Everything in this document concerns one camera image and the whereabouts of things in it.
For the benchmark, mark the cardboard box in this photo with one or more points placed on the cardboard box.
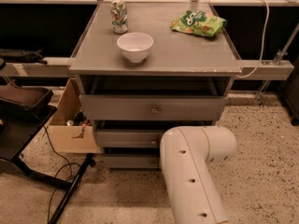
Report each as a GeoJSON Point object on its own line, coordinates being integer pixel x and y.
{"type": "Point", "coordinates": [66, 135]}

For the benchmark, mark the grey metal rail frame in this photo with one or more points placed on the grey metal rail frame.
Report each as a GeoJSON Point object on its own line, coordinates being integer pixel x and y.
{"type": "Point", "coordinates": [59, 68]}

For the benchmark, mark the grey drawer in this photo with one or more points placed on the grey drawer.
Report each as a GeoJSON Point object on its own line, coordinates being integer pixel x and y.
{"type": "Point", "coordinates": [131, 162]}
{"type": "Point", "coordinates": [112, 107]}
{"type": "Point", "coordinates": [128, 138]}

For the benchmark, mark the black stand with tray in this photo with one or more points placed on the black stand with tray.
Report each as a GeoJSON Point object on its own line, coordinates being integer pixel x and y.
{"type": "Point", "coordinates": [24, 112]}

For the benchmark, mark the grey top drawer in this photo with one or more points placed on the grey top drawer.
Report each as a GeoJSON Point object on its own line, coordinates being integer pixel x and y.
{"type": "Point", "coordinates": [112, 107]}

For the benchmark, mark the white bowl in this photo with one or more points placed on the white bowl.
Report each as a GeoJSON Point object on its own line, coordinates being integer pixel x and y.
{"type": "Point", "coordinates": [135, 47]}

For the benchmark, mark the grey middle drawer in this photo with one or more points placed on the grey middle drawer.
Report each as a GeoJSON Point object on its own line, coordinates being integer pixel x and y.
{"type": "Point", "coordinates": [128, 138]}

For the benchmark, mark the grey drawer cabinet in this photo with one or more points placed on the grey drawer cabinet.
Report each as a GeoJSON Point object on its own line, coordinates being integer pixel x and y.
{"type": "Point", "coordinates": [178, 65]}

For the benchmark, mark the green snack bag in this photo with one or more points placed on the green snack bag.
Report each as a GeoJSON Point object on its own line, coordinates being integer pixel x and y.
{"type": "Point", "coordinates": [198, 23]}

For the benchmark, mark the grey bottom drawer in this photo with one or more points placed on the grey bottom drawer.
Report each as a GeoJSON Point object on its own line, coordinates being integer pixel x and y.
{"type": "Point", "coordinates": [131, 162]}

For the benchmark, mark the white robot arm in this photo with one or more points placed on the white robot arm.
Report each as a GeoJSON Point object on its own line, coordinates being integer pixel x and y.
{"type": "Point", "coordinates": [185, 153]}

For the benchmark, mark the green patterned soda can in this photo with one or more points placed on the green patterned soda can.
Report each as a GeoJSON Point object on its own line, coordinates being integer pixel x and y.
{"type": "Point", "coordinates": [118, 11]}

